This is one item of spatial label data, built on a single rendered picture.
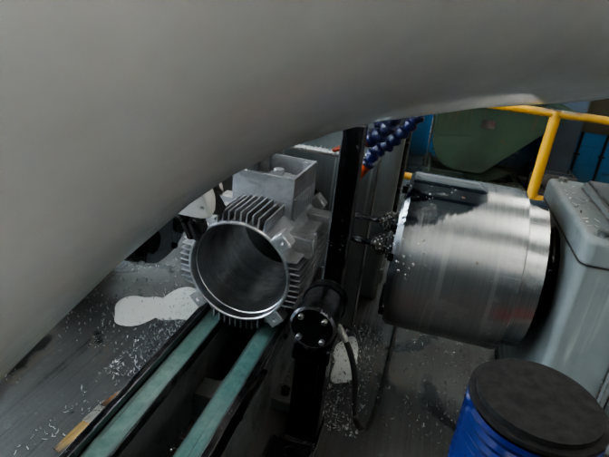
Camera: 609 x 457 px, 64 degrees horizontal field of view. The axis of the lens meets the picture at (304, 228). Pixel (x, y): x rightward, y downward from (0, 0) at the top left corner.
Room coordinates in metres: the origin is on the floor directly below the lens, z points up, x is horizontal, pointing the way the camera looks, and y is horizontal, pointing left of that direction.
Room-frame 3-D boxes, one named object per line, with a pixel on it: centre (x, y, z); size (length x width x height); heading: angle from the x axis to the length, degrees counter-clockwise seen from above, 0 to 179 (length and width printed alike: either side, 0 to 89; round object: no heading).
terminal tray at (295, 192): (0.76, 0.05, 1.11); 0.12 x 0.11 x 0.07; 165
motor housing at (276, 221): (0.72, 0.06, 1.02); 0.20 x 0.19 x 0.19; 165
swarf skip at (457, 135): (4.99, -1.77, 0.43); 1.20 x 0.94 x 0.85; 79
